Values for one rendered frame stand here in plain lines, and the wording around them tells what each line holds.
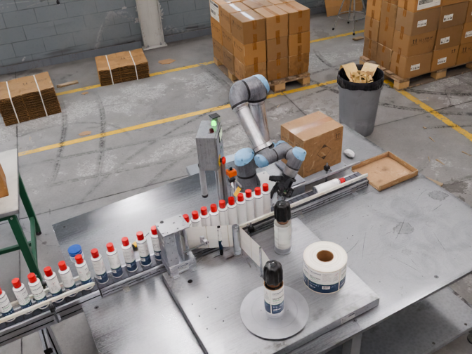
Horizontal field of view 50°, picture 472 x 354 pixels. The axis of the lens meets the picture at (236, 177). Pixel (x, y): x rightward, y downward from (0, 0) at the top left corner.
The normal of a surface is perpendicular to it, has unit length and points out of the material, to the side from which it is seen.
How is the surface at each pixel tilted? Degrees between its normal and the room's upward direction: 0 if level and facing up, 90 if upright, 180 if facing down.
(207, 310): 0
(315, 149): 90
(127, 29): 90
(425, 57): 87
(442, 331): 1
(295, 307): 0
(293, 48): 92
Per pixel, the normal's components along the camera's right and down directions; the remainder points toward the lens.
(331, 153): 0.51, 0.48
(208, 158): -0.11, 0.58
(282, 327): -0.07, -0.81
